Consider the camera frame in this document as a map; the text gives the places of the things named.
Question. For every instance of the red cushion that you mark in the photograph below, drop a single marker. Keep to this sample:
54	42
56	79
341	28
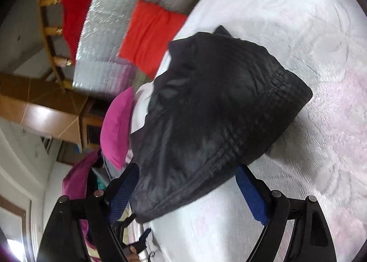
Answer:
150	30

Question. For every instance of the silver foil insulation mat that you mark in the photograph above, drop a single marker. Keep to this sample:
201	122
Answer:
99	71

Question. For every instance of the magenta pillow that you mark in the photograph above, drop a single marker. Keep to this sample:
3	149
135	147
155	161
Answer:
114	138

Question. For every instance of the magenta garment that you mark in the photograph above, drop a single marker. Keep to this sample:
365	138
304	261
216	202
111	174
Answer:
74	184

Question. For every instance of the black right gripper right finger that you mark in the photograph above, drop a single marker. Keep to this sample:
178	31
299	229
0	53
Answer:
310	239

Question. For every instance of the wooden nightstand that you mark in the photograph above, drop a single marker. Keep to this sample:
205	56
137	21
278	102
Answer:
90	120

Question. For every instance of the black quilted jacket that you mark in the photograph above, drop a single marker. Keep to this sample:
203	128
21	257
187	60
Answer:
222	103

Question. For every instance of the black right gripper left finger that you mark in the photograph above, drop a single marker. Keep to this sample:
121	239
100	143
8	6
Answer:
63	239

